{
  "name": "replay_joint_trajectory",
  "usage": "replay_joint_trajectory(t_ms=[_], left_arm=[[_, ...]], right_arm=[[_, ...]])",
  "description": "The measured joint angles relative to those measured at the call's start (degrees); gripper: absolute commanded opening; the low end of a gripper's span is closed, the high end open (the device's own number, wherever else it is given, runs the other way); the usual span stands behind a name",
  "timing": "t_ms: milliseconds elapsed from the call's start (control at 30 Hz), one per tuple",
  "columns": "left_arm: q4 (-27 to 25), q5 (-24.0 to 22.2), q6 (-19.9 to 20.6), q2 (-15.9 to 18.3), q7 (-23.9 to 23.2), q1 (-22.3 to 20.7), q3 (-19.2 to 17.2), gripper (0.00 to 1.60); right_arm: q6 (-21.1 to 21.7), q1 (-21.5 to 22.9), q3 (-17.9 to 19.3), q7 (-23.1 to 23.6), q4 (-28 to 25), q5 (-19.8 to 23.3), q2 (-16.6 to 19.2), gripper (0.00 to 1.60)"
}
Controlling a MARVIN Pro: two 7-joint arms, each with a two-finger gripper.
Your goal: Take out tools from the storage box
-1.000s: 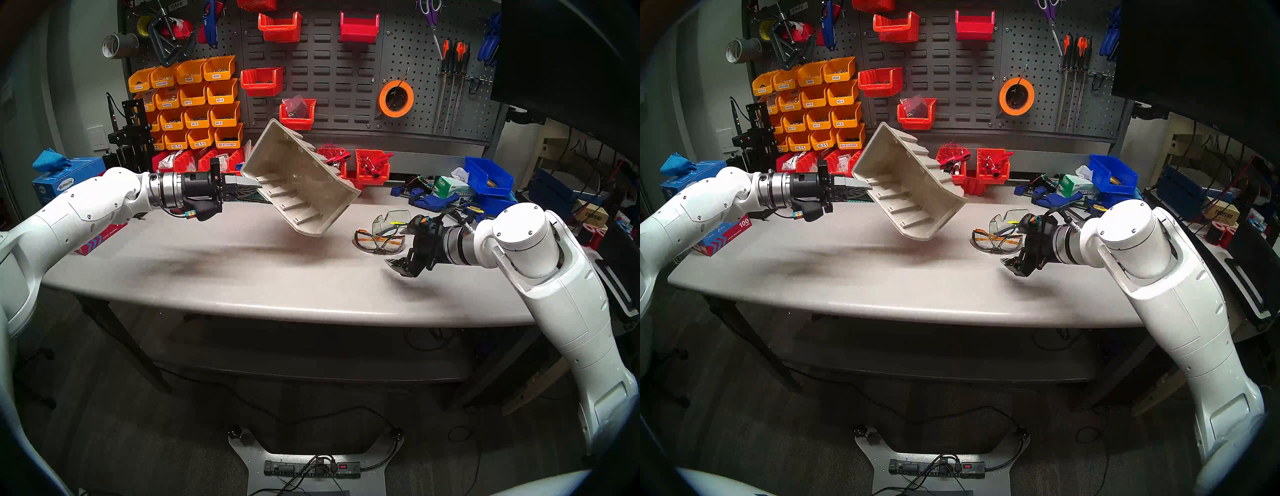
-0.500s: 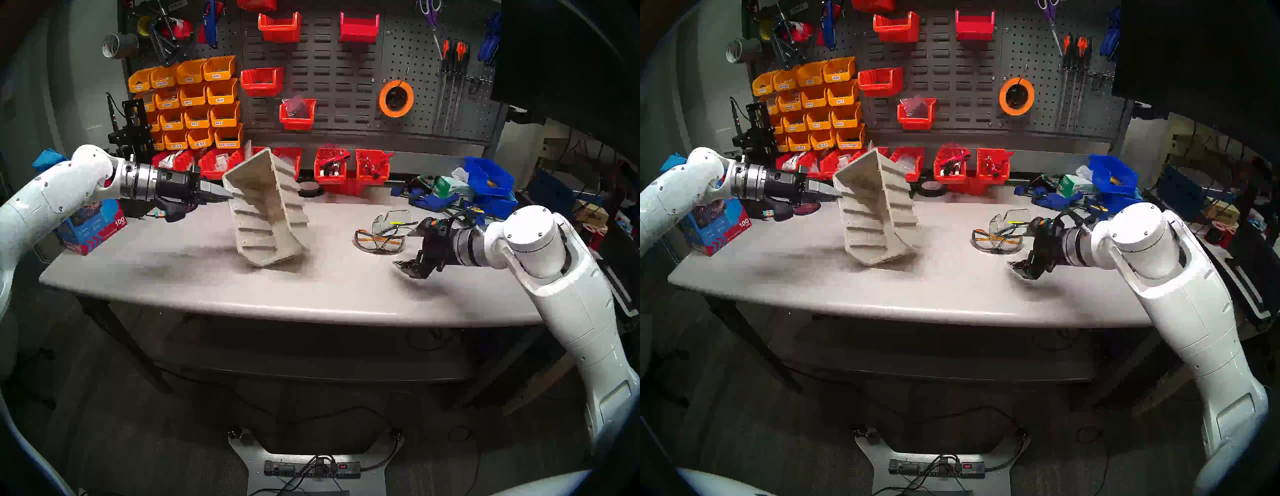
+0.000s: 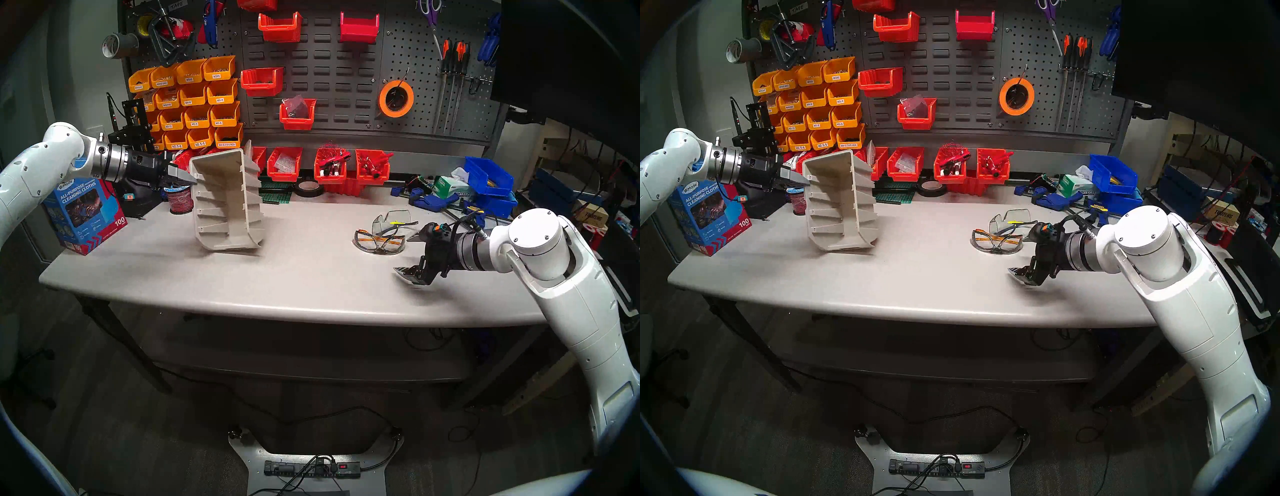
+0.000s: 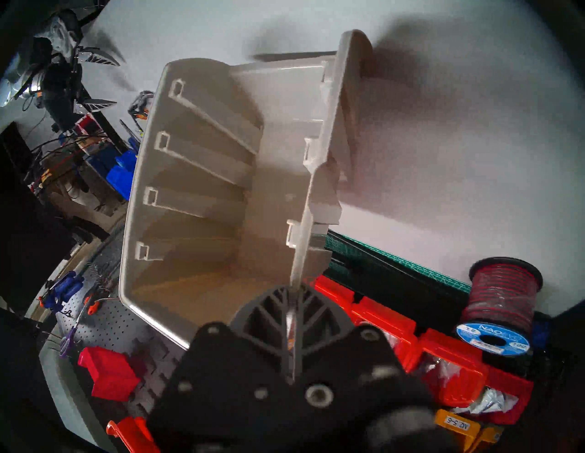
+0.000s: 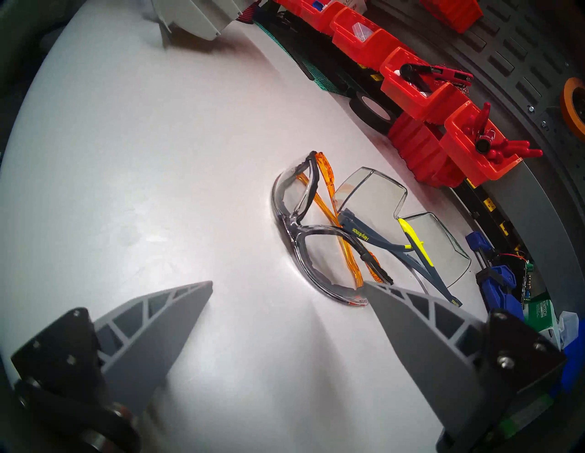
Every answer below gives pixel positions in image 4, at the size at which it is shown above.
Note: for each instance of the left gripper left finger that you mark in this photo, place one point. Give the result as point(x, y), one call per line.
point(219, 392)

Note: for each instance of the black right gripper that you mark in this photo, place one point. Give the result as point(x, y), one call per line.
point(61, 96)

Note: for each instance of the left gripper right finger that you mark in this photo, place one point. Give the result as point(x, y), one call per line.
point(356, 388)

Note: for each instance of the safety glasses orange temples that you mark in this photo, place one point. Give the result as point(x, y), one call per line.
point(140, 102)

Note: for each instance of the beige plastic storage bin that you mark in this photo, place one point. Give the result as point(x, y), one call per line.
point(205, 205)

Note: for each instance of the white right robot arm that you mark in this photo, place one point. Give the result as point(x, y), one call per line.
point(64, 34)

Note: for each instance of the yellow parts bin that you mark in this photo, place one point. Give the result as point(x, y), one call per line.
point(486, 438)
point(454, 427)

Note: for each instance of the long black bar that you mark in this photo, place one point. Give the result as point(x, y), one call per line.
point(402, 292)

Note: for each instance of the bright red parts bin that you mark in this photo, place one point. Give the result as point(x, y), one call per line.
point(109, 372)

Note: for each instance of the grey pegboard panel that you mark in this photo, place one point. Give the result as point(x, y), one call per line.
point(119, 329)

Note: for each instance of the beige side workbench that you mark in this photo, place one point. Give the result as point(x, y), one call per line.
point(77, 201)

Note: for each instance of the green cutting mat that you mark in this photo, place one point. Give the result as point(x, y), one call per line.
point(365, 255)

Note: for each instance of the red spool blue label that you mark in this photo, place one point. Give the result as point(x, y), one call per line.
point(500, 297)

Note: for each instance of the blue spring clamp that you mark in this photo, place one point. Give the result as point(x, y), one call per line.
point(66, 287)

